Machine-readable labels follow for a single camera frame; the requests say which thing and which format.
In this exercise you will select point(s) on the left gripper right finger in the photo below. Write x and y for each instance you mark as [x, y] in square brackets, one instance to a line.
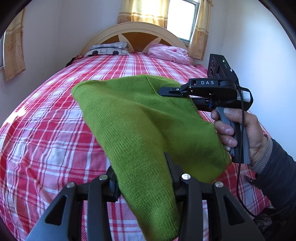
[199, 201]

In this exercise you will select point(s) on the red plaid bed sheet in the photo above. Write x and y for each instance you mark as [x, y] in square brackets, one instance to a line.
[45, 142]

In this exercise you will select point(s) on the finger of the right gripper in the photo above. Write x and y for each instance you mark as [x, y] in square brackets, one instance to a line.
[202, 104]
[182, 91]

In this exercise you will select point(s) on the back window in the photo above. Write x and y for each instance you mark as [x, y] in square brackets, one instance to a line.
[182, 16]

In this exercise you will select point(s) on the right forearm dark sleeve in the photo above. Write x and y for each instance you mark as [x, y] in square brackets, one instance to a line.
[275, 177]

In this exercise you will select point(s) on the person right hand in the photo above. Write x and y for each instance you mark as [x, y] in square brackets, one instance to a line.
[257, 140]

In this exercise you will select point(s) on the yellow curtain right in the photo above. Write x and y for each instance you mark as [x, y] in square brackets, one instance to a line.
[199, 38]

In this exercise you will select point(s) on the blue white folded pillow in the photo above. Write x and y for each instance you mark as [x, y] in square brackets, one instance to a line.
[117, 48]

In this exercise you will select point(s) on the yellow curtain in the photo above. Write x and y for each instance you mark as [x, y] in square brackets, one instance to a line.
[199, 38]
[147, 11]

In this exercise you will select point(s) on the pink cloth beside bed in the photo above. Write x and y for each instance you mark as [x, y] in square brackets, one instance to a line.
[201, 68]

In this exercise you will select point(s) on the yellow curtain left window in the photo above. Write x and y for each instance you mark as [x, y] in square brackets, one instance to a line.
[14, 63]

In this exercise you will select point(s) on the cream wooden headboard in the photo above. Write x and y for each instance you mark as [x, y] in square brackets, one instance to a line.
[138, 35]

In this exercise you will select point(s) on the pink floral pillow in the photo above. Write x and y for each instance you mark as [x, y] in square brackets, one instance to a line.
[169, 53]

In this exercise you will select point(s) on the yellow curtain centre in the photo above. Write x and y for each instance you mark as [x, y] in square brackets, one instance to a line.
[147, 11]

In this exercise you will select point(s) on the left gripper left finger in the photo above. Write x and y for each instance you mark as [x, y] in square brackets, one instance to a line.
[62, 220]

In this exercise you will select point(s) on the green orange striped knit sweater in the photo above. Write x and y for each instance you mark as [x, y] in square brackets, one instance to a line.
[135, 126]

